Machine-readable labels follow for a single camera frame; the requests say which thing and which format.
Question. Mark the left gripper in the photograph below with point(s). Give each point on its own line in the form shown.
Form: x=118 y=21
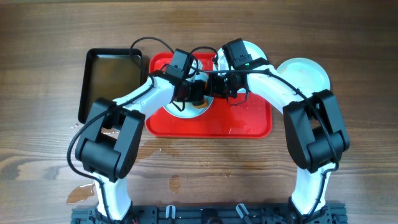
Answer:
x=196 y=97

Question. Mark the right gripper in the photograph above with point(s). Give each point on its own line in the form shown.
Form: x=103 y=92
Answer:
x=213 y=88

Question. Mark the orange green sponge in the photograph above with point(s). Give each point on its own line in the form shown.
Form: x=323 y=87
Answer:
x=200 y=104

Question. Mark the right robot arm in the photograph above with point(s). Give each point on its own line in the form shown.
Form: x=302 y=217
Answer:
x=315 y=132

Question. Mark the red plastic tray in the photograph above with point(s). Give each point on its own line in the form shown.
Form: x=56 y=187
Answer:
x=249 y=117

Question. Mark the black water tray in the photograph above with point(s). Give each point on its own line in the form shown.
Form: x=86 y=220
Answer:
x=110 y=74

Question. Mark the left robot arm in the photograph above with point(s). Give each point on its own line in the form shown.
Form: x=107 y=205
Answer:
x=108 y=143

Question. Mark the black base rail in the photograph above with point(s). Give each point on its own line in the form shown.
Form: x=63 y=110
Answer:
x=268 y=213

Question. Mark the white plate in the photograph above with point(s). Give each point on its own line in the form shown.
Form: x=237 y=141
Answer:
x=305 y=73
x=239 y=54
x=187 y=110

